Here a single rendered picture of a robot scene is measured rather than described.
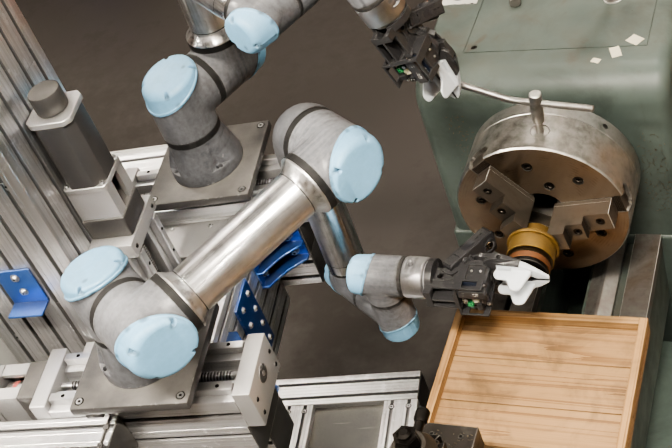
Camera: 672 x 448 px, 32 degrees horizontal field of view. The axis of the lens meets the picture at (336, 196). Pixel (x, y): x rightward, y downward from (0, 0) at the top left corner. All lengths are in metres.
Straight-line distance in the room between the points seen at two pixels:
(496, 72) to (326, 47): 2.55
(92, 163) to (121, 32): 3.31
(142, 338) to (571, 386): 0.78
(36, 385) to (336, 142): 0.74
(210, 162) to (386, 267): 0.45
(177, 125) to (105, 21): 3.25
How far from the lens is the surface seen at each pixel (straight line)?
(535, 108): 2.06
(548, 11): 2.35
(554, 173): 2.11
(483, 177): 2.11
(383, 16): 1.90
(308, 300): 3.73
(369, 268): 2.13
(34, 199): 2.09
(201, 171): 2.36
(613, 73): 2.18
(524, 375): 2.19
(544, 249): 2.08
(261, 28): 1.86
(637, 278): 2.33
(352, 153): 1.89
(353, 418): 3.11
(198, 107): 2.30
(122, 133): 4.77
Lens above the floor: 2.59
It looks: 40 degrees down
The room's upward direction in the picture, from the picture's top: 22 degrees counter-clockwise
